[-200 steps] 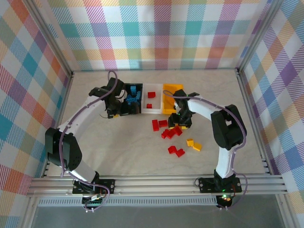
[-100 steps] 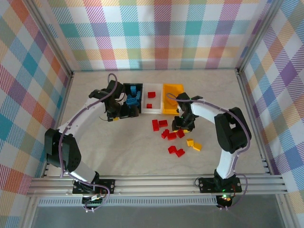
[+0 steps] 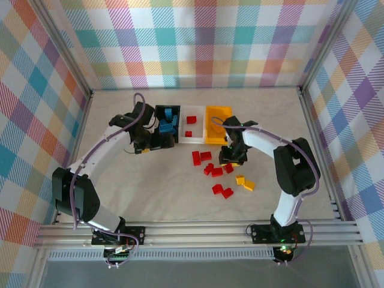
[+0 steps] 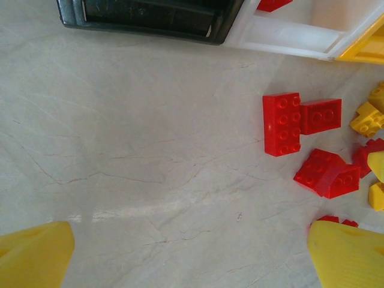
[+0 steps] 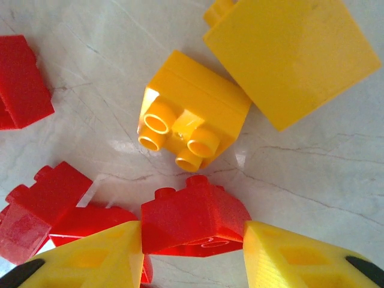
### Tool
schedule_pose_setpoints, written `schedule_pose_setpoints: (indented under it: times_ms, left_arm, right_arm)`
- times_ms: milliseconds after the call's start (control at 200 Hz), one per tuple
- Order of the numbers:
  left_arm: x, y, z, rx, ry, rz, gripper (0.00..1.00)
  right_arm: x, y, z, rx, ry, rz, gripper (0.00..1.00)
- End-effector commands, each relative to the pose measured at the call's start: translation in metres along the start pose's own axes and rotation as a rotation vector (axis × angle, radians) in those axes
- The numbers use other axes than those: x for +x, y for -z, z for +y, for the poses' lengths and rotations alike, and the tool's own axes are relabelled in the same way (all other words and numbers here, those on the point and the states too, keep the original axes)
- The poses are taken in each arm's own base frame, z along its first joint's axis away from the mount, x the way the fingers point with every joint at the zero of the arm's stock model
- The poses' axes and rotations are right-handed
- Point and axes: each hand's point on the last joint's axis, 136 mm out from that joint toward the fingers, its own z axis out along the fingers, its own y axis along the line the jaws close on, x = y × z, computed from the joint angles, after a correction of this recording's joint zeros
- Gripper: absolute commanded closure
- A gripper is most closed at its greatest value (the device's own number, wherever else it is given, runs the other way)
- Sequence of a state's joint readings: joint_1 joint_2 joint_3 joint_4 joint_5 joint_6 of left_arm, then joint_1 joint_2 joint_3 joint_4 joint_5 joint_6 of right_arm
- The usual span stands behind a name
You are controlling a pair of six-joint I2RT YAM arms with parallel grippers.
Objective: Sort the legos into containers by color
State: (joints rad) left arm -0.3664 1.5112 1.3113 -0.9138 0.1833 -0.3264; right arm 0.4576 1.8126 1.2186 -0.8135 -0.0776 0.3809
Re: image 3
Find orange-yellow lego brick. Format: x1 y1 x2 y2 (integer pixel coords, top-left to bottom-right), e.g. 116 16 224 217
209 121 225 135

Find black plastic bin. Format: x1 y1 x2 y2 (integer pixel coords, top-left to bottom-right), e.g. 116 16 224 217
152 104 182 151

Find white translucent plastic bin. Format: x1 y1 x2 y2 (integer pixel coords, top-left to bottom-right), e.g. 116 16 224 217
179 104 208 144

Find yellow plastic bin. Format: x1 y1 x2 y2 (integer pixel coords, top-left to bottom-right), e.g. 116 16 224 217
205 104 235 146

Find aluminium side rail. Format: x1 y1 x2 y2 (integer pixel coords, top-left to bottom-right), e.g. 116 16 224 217
296 85 362 226
51 88 95 226

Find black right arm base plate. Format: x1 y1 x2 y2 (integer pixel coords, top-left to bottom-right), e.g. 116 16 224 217
250 223 307 244

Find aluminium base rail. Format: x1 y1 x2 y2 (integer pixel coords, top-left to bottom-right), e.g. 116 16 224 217
33 221 364 250

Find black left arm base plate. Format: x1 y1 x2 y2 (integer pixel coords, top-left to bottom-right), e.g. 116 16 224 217
91 224 147 247

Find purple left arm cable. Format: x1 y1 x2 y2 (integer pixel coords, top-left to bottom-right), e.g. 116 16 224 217
70 92 151 269

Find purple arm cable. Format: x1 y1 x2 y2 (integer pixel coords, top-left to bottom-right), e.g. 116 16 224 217
70 92 151 269
211 116 320 266

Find grey slotted cable duct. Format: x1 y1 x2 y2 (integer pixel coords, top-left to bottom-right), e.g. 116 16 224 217
47 247 277 262

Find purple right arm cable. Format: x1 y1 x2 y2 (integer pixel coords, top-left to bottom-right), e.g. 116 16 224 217
211 116 320 266

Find aluminium upright post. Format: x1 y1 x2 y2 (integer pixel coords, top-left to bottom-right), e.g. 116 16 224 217
31 0 94 96
298 0 359 95

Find aluminium frame leg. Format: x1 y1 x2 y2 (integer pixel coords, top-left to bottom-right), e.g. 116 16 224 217
347 244 377 288
28 248 50 288

